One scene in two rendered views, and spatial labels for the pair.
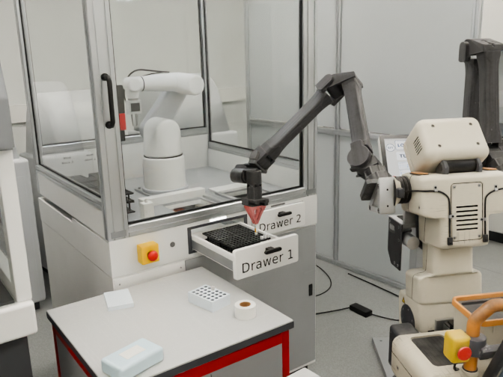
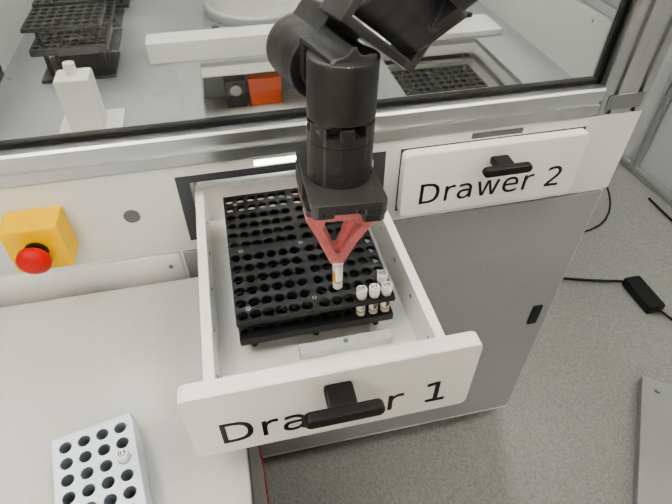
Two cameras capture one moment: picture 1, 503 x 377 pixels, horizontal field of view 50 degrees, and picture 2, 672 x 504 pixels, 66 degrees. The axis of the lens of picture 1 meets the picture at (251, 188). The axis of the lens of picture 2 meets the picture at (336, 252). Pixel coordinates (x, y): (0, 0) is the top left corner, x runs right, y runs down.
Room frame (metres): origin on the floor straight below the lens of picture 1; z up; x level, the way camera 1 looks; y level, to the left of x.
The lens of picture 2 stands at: (1.62, -0.16, 1.34)
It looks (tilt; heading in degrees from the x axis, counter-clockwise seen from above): 44 degrees down; 23
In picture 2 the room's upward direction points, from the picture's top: straight up
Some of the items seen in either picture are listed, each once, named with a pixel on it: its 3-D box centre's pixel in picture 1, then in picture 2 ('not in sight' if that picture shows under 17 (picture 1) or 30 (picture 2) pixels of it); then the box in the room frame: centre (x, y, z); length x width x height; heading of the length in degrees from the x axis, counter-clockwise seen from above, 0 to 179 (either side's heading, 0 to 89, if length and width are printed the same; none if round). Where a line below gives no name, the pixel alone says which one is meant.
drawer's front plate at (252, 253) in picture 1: (266, 256); (335, 394); (1.87, -0.05, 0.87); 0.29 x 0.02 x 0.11; 125
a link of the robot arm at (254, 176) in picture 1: (252, 176); (338, 82); (1.98, -0.01, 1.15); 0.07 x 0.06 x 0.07; 49
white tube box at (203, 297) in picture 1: (209, 298); (102, 484); (1.73, 0.16, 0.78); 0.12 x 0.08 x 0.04; 47
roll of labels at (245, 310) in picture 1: (245, 310); not in sight; (1.63, 0.03, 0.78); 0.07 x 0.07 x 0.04
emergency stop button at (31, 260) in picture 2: (152, 255); (34, 258); (1.90, 0.38, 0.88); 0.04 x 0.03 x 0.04; 125
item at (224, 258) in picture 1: (234, 243); (300, 258); (2.04, 0.07, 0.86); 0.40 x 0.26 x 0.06; 35
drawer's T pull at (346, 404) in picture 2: (271, 249); (341, 402); (1.85, -0.07, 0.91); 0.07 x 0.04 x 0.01; 125
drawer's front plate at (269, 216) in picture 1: (279, 218); (491, 172); (2.32, -0.12, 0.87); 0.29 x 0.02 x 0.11; 125
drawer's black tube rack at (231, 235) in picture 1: (236, 242); (301, 260); (2.04, 0.07, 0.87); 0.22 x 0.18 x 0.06; 35
